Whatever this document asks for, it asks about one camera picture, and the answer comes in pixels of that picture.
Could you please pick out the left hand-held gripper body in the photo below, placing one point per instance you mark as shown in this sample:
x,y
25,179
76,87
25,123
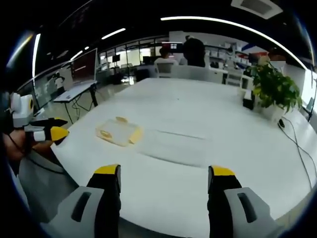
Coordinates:
x,y
21,111

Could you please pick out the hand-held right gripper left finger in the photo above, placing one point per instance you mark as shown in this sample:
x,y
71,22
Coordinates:
x,y
99,210

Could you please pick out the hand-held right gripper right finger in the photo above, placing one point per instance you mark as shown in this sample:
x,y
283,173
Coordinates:
x,y
230,210

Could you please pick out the clear container with yellow clips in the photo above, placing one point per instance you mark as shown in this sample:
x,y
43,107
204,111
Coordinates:
x,y
119,131

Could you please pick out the person's left hand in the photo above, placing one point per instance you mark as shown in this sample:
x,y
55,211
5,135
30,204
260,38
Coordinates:
x,y
15,148

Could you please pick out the white side table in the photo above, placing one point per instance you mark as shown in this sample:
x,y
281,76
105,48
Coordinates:
x,y
74,93

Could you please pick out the person's grey clothing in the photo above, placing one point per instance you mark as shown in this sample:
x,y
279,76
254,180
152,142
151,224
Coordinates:
x,y
47,188

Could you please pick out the large dark monitor screen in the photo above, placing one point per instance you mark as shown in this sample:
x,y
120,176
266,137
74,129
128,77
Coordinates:
x,y
84,65

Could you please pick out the white plant pot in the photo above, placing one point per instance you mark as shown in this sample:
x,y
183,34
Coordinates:
x,y
273,112

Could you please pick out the small black box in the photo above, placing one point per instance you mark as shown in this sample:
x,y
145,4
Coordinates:
x,y
248,104

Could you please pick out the short ceiling light bar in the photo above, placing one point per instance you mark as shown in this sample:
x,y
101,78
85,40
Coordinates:
x,y
113,33

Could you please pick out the white office chair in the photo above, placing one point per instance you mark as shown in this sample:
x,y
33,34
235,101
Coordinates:
x,y
165,70

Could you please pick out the green potted plant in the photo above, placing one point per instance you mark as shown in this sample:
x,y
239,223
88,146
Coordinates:
x,y
275,86

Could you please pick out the long curved ceiling light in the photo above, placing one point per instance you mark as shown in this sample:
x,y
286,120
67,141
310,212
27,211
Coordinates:
x,y
247,29

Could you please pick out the ceiling air vent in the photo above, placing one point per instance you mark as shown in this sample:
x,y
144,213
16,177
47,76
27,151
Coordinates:
x,y
257,7

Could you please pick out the wall screen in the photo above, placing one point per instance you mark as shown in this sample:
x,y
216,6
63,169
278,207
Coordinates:
x,y
173,46

